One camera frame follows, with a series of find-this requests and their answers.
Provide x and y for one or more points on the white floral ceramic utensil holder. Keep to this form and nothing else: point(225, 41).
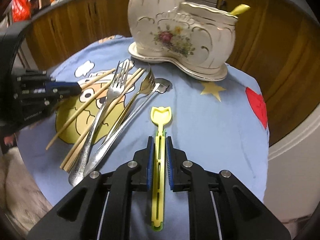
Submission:
point(175, 30)

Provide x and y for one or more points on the yellow plastic fork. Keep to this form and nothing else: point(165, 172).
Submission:
point(160, 115)

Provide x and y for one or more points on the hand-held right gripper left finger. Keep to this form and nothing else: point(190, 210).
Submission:
point(150, 165)

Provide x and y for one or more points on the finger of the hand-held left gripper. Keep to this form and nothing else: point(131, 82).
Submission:
point(65, 88)

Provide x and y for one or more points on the large silver fork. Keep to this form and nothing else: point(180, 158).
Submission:
point(113, 91)

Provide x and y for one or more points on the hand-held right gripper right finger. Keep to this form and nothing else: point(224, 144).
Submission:
point(168, 165)

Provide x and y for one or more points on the red plastic bag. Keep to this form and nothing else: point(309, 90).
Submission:
point(21, 5)

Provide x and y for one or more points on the small gold fork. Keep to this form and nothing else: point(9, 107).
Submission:
point(147, 81)

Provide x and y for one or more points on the wooden chopstick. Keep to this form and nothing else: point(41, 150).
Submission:
point(71, 153)
point(100, 78)
point(65, 130)
point(74, 156)
point(77, 158)

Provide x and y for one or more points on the person's left hand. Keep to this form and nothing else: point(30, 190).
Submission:
point(9, 140)

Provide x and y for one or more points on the blue cartoon printed cloth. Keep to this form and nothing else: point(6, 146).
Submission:
point(212, 130)

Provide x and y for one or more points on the yellow curved plastic spoon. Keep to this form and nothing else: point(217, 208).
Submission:
point(240, 9)

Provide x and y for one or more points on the long silver spoon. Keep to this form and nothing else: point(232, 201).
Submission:
point(162, 84)

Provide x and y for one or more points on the beige fleece cloth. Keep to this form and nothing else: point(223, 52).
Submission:
point(20, 192)

